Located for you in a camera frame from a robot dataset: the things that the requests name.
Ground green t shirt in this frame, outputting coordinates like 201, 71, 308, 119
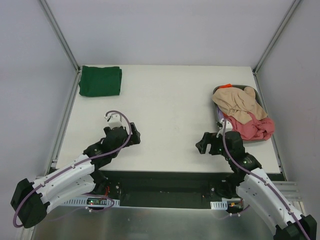
78, 65, 122, 98

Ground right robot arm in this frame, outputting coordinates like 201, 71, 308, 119
195, 131, 317, 240

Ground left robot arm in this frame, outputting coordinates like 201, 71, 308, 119
10, 122, 141, 229

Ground lilac t shirt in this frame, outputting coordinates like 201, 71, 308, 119
217, 107, 225, 121

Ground pink t shirt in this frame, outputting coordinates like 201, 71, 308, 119
227, 115, 268, 141

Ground beige t shirt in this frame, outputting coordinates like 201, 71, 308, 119
212, 86, 264, 124

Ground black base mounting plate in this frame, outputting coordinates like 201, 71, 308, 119
91, 170, 237, 209

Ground grey laundry basket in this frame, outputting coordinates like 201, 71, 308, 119
211, 84, 275, 142

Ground orange t shirt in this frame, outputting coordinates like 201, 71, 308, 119
218, 83, 233, 89

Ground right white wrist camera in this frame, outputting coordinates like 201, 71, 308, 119
216, 118, 233, 138

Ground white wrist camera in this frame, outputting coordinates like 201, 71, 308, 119
104, 113, 123, 129
216, 118, 233, 138

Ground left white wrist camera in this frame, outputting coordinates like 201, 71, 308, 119
104, 113, 123, 129

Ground right white cable duct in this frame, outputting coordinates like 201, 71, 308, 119
210, 201, 228, 211

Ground white cable duct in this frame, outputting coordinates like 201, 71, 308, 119
210, 201, 228, 211
61, 196, 120, 208

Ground right aluminium table rail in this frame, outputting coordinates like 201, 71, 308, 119
252, 72, 287, 181

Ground aluminium table rail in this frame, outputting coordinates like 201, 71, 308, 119
252, 72, 287, 181
44, 71, 81, 175

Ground left white cable duct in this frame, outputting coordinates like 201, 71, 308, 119
61, 196, 120, 208

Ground left aluminium table rail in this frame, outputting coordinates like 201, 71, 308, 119
44, 71, 81, 175

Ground right aluminium frame post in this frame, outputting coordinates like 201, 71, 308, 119
252, 0, 303, 76

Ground aluminium frame post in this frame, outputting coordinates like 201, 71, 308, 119
252, 0, 303, 76
37, 0, 81, 73

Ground left aluminium frame post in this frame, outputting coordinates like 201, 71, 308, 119
37, 0, 81, 73

